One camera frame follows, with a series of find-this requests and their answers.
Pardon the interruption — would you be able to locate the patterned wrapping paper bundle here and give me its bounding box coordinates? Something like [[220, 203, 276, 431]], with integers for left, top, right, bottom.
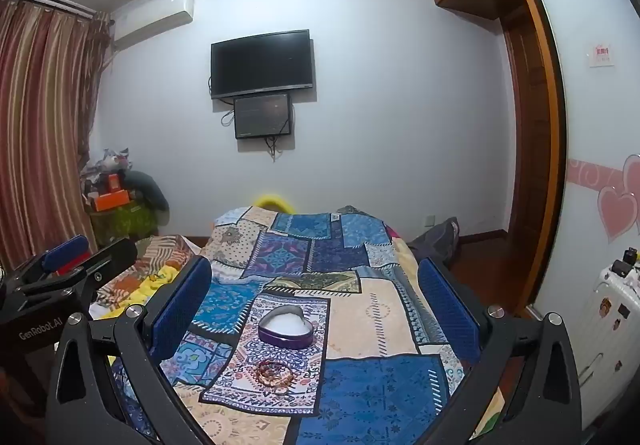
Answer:
[[82, 148, 133, 176]]

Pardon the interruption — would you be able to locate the blue patchwork blanket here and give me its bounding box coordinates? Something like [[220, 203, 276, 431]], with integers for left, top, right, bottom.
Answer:
[[107, 205, 506, 445]]

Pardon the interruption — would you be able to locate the dark bag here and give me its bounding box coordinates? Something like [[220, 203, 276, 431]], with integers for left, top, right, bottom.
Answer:
[[407, 218, 461, 268]]

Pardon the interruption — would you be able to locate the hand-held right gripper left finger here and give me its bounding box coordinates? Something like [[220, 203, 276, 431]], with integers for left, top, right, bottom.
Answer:
[[45, 255, 213, 445]]

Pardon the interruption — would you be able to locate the purple heart-shaped tin box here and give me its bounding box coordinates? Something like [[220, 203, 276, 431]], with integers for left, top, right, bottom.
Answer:
[[257, 305, 315, 351]]

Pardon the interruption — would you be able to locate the white air conditioner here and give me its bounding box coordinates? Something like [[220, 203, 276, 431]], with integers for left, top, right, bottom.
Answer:
[[111, 0, 195, 51]]

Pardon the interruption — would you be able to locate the yellow ring-shaped object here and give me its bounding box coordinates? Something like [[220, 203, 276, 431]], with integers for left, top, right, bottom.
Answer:
[[254, 194, 293, 213]]

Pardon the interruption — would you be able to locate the orange yellow floral bedsheet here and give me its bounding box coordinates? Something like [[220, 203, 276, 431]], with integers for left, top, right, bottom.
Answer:
[[95, 235, 202, 321]]

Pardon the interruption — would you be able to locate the white suitcase with stickers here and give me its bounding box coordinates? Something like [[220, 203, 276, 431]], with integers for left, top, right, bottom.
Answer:
[[575, 247, 640, 426]]

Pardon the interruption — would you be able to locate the wooden wardrobe frame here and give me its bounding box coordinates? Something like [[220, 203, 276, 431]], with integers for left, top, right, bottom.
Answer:
[[500, 0, 568, 321]]

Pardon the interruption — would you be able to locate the orange box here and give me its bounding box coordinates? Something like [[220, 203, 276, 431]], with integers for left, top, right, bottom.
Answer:
[[92, 190, 132, 212]]

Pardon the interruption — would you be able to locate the striped red curtain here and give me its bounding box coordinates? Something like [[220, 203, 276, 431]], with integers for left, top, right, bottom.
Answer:
[[0, 0, 113, 271]]

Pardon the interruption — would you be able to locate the red white door sticker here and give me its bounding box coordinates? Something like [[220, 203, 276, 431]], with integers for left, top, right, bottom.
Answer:
[[589, 42, 614, 68]]

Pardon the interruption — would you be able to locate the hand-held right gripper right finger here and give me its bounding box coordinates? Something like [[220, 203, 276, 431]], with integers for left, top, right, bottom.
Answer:
[[417, 257, 583, 445]]

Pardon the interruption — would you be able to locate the pile of rings and bracelets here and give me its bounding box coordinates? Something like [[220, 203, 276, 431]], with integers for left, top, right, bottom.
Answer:
[[254, 359, 297, 395]]

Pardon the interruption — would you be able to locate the black wall television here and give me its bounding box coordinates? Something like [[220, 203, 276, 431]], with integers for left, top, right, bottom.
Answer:
[[210, 30, 315, 100]]

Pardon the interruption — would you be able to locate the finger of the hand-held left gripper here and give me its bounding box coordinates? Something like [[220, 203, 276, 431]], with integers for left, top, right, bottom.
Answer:
[[10, 234, 91, 286], [30, 237, 138, 321]]

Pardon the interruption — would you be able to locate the small black wall monitor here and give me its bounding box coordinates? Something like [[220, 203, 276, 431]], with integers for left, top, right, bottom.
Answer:
[[233, 92, 293, 140]]

